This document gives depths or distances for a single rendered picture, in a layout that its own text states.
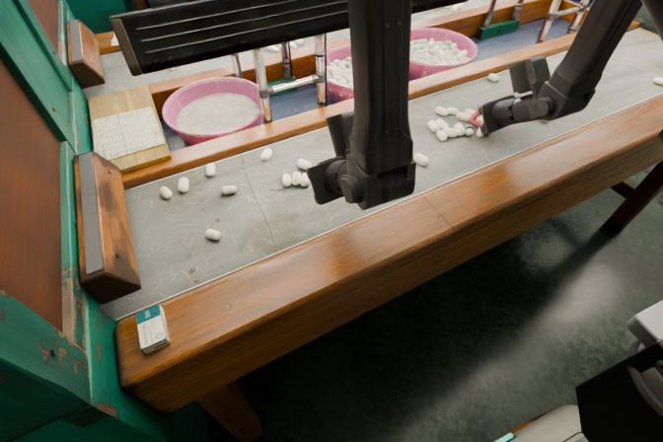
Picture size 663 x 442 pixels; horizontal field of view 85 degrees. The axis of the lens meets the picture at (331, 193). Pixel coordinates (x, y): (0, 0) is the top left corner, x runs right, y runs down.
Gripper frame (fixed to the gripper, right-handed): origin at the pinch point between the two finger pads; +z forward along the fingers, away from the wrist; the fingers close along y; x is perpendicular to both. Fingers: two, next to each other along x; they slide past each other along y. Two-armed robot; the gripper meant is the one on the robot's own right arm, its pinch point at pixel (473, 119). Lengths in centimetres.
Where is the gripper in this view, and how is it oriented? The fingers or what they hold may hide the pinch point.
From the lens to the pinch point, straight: 101.0
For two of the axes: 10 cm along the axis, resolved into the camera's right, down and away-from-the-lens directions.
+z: -3.5, -0.4, 9.3
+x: 3.1, 9.4, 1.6
